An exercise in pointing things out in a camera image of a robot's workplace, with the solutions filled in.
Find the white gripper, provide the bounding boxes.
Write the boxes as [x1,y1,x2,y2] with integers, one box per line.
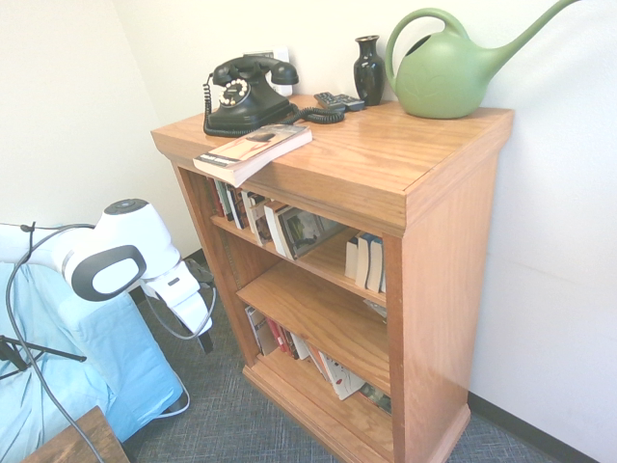
[143,262,215,356]

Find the paperback book bowler hat cover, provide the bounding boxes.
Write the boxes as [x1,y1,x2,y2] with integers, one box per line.
[192,123,313,188]

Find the white and black book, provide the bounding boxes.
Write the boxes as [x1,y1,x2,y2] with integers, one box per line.
[244,305,279,357]

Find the red spine book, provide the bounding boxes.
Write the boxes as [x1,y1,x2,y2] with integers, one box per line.
[264,316,292,357]

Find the light blue cloth cover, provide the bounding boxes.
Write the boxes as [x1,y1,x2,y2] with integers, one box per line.
[0,262,187,463]

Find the white thin book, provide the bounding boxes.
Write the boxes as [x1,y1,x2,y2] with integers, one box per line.
[288,332,310,362]

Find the orange spine book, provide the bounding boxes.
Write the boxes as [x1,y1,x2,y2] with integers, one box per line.
[307,342,330,383]

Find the brown cover book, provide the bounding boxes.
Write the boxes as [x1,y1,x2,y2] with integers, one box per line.
[248,194,277,248]

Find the thick book white pages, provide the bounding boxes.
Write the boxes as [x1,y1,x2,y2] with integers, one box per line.
[263,201,296,260]

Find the white spine book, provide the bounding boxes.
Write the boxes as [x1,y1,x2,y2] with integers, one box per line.
[240,190,264,238]

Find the dark spine book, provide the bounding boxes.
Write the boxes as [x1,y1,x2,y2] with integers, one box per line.
[225,184,248,231]

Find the white book red spots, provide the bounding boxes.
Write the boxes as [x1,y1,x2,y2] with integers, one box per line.
[317,351,366,401]

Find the green and white book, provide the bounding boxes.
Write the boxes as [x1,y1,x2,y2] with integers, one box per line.
[214,179,236,224]

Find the dark red book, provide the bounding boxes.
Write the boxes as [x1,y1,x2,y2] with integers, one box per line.
[205,177,226,218]

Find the leaning book photo cover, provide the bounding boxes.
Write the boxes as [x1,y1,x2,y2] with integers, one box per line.
[277,205,349,259]

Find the black tripod stand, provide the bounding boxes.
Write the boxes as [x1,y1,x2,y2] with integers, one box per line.
[0,335,88,380]

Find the dark wooden table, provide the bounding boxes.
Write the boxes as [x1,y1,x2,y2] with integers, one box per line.
[21,405,131,463]

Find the small paperback white pages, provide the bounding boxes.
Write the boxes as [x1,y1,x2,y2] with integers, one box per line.
[344,235,361,282]

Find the flat magazine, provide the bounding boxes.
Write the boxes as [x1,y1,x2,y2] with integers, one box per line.
[362,298,389,322]

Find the blue cover paperback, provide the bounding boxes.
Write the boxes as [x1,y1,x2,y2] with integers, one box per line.
[355,232,375,289]
[366,235,387,294]

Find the dark flat-lying book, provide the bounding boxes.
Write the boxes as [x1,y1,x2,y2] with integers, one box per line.
[358,382,393,416]

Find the black rotary telephone base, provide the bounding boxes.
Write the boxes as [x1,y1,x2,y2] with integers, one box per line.
[205,67,300,132]

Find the oak wooden bookshelf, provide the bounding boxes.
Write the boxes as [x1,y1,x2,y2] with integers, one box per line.
[150,94,516,463]

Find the black rotary telephone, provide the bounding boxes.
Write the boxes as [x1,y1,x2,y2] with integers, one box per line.
[201,71,346,139]

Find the black telephone handset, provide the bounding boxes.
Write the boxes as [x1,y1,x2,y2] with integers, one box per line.
[211,54,300,88]

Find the black glossy vase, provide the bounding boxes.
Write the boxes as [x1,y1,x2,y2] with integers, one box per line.
[354,35,387,107]

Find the green plastic watering can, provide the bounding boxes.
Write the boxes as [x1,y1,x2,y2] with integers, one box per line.
[384,0,584,121]

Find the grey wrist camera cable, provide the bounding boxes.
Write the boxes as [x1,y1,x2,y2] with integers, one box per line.
[144,284,217,341]

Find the white floor cable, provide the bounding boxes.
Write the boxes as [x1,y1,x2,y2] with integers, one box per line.
[156,385,192,420]

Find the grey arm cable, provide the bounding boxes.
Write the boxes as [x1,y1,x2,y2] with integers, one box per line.
[6,221,105,463]

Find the white wall plate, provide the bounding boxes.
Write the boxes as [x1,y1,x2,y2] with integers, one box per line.
[243,45,293,97]

